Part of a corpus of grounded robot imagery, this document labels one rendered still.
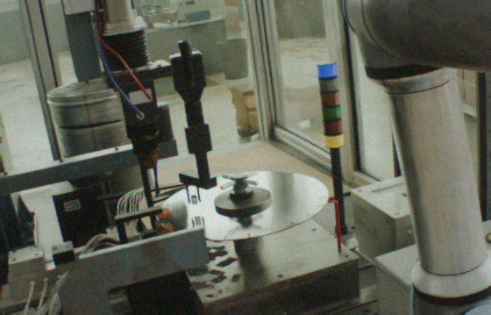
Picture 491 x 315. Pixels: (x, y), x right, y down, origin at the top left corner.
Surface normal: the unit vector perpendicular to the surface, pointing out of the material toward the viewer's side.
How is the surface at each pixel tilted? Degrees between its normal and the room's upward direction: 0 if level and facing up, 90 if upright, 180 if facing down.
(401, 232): 90
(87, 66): 90
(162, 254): 90
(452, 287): 49
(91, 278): 90
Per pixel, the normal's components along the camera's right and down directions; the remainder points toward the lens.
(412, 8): -0.67, 0.15
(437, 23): -0.55, 0.36
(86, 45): 0.32, 0.24
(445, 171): -0.02, 0.30
